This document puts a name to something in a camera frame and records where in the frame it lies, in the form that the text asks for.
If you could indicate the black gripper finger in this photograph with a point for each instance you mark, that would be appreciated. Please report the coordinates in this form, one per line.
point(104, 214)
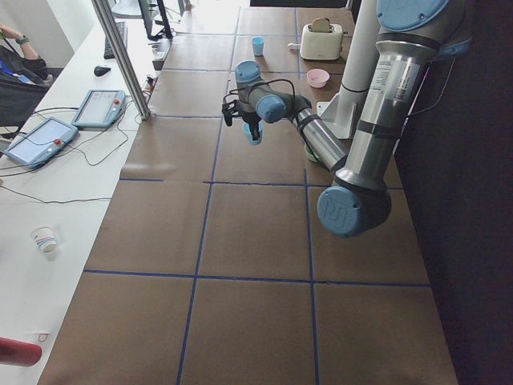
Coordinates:
point(254, 131)

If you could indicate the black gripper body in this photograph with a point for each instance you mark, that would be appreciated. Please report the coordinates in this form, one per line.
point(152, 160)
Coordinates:
point(249, 118)

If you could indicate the blue cup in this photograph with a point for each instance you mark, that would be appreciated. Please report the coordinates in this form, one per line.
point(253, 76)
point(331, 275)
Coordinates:
point(258, 44)
point(248, 136)

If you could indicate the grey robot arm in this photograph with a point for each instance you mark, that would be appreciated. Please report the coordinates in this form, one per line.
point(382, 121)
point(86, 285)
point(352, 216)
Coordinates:
point(354, 137)

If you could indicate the green bowl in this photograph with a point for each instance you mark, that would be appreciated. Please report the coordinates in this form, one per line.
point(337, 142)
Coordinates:
point(310, 155)

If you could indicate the pink bowl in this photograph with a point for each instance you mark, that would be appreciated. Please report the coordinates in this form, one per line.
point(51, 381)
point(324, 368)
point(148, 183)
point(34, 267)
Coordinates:
point(317, 78)

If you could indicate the cream toaster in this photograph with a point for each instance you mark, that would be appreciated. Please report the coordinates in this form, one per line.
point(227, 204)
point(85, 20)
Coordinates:
point(321, 45)

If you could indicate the toast slice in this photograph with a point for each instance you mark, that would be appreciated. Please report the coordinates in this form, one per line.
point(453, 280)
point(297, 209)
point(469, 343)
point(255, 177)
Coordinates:
point(321, 25)

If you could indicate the upper teach pendant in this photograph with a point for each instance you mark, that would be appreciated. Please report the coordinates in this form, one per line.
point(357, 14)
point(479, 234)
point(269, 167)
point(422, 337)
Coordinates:
point(99, 110)

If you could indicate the teach pendant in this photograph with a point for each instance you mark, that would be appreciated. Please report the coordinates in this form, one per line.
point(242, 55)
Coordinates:
point(43, 142)
point(99, 110)

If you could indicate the black monitor stand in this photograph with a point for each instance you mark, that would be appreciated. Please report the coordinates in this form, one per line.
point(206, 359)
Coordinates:
point(155, 19)

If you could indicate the black computer mouse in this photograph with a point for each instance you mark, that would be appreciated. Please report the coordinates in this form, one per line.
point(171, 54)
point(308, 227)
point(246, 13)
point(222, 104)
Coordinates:
point(101, 70)

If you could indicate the lower teach pendant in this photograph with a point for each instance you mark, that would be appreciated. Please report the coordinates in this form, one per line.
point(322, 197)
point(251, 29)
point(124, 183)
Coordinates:
point(43, 142)

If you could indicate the seated person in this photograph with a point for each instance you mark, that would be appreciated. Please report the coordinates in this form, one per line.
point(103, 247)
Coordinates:
point(25, 78)

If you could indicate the white paper cup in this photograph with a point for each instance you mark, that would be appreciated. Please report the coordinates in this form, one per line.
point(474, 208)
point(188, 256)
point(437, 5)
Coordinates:
point(44, 239)

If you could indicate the red cylinder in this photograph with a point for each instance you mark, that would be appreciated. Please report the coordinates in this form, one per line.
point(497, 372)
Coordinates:
point(19, 353)

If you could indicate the white pedestal column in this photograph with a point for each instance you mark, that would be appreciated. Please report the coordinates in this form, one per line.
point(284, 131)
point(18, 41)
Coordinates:
point(342, 113)

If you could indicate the aluminium frame post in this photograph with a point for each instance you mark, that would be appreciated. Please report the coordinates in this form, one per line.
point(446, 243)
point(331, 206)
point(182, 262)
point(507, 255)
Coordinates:
point(107, 22)

